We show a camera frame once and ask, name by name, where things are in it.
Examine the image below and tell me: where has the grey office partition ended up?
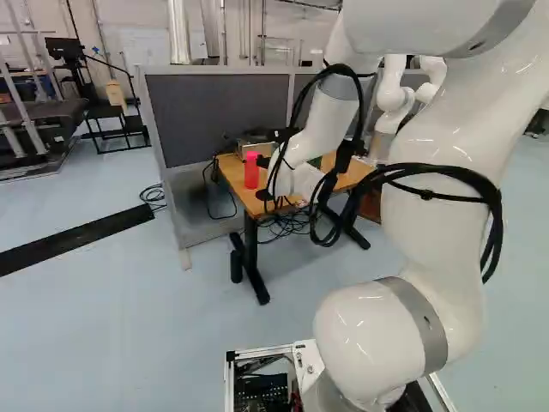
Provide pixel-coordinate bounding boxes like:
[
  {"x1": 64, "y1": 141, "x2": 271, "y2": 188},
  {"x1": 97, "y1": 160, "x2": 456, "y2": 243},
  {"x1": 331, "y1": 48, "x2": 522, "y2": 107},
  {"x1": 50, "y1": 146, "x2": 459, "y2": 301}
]
[{"x1": 142, "y1": 65, "x2": 378, "y2": 271}]

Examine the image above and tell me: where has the black metal frame stand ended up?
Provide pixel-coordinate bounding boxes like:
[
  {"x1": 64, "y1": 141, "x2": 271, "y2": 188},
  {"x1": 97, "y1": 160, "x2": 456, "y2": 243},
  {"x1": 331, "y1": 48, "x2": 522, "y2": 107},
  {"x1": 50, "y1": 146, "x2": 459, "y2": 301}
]
[{"x1": 80, "y1": 100, "x2": 152, "y2": 155}]

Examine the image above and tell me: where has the wooden table with black legs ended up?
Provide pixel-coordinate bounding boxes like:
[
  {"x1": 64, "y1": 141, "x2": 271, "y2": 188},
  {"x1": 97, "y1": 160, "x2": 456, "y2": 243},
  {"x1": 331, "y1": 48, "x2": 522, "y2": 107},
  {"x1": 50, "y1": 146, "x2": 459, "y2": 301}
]
[{"x1": 212, "y1": 147, "x2": 383, "y2": 306}]

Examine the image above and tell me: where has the pink bottle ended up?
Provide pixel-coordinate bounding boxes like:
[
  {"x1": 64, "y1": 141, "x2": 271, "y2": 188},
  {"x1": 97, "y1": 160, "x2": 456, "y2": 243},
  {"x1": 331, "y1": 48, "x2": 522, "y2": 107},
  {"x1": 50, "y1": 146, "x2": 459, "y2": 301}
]
[{"x1": 244, "y1": 150, "x2": 262, "y2": 191}]

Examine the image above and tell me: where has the white robot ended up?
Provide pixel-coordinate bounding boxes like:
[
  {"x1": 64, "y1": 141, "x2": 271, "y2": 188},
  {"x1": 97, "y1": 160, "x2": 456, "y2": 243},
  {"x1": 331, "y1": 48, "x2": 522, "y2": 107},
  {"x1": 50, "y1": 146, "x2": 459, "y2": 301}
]
[{"x1": 370, "y1": 54, "x2": 449, "y2": 167}]

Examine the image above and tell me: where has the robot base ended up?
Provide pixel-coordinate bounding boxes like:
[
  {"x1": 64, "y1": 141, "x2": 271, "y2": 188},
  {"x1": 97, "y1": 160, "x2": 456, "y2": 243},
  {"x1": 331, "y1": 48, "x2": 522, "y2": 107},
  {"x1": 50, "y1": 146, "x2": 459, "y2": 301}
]
[{"x1": 224, "y1": 337, "x2": 461, "y2": 412}]

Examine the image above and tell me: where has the silver metal box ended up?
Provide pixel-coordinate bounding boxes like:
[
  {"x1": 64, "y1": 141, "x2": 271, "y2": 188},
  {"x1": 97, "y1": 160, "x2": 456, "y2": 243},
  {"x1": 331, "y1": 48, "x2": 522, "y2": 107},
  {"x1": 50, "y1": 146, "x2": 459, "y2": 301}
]
[{"x1": 234, "y1": 128, "x2": 281, "y2": 161}]

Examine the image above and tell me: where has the black floor cable cover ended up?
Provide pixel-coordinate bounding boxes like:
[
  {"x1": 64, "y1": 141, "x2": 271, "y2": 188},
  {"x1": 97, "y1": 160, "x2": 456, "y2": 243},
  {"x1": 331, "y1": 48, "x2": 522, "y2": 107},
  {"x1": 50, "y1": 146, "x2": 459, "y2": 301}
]
[{"x1": 0, "y1": 203, "x2": 156, "y2": 279}]

